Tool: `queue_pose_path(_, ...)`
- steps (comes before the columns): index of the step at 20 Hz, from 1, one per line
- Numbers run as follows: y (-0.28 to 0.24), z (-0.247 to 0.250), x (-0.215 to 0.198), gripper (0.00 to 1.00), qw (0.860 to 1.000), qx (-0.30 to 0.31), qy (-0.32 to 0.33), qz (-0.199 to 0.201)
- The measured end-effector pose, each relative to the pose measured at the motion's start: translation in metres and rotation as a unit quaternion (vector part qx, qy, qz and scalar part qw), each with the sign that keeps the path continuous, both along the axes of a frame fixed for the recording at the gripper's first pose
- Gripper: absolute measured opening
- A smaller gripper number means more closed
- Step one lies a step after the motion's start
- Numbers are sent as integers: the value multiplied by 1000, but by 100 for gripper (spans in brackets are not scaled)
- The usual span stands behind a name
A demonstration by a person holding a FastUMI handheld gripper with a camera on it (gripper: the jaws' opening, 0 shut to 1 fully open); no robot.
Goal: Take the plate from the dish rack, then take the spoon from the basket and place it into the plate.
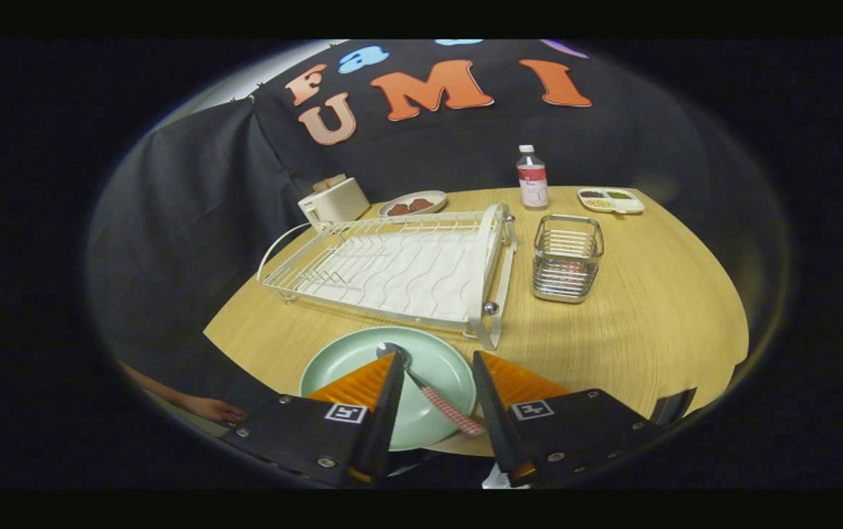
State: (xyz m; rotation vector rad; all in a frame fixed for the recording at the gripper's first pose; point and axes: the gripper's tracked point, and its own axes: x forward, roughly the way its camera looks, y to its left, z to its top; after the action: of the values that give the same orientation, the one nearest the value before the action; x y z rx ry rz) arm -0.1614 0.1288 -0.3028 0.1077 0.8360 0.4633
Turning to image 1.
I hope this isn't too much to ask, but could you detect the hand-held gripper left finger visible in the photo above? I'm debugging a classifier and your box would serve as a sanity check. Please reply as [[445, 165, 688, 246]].
[[221, 351, 406, 487]]

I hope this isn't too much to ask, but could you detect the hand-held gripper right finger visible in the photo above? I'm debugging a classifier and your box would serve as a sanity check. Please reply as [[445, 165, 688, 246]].
[[472, 350, 656, 487]]

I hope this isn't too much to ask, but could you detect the spoon with red checkered handle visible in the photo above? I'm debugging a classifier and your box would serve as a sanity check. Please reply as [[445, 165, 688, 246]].
[[376, 342, 487, 438]]

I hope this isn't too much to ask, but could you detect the pale green plate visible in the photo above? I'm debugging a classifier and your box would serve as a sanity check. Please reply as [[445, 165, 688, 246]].
[[299, 326, 478, 451]]

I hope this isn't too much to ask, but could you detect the white wire dish rack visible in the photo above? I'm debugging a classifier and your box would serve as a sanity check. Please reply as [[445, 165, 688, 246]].
[[257, 203, 518, 350]]

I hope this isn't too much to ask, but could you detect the metal wire basket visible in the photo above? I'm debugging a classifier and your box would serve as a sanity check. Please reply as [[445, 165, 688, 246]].
[[532, 214, 605, 304]]

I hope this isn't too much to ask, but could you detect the white plate with meat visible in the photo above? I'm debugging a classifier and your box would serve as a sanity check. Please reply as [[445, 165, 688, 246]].
[[378, 190, 448, 218]]

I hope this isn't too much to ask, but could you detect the white divided snack dish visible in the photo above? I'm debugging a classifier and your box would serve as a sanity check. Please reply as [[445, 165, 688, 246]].
[[577, 187, 645, 215]]

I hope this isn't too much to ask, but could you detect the dark grey object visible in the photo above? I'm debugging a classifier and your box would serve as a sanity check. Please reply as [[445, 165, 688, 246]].
[[649, 387, 698, 428]]

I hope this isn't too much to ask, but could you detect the white toaster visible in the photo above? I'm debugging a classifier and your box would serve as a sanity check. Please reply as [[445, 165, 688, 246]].
[[298, 176, 370, 232]]

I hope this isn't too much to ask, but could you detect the clear bottle red label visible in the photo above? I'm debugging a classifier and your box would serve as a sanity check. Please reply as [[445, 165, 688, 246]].
[[516, 144, 550, 211]]

